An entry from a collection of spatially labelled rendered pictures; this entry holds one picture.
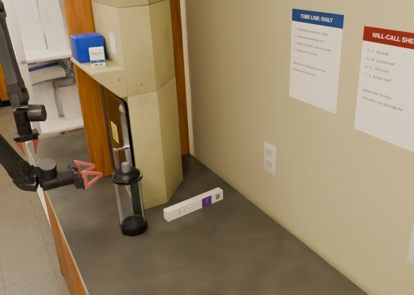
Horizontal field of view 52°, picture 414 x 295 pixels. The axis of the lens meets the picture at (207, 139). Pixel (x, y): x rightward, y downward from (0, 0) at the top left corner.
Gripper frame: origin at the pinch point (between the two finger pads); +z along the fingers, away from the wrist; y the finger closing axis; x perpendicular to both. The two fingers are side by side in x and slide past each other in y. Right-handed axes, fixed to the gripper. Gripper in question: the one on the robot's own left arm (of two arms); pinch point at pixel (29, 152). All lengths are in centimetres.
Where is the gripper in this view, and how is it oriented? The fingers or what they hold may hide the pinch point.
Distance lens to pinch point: 201.5
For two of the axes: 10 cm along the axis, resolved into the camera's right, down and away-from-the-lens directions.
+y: 8.7, -2.3, 4.3
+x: -4.8, -3.2, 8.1
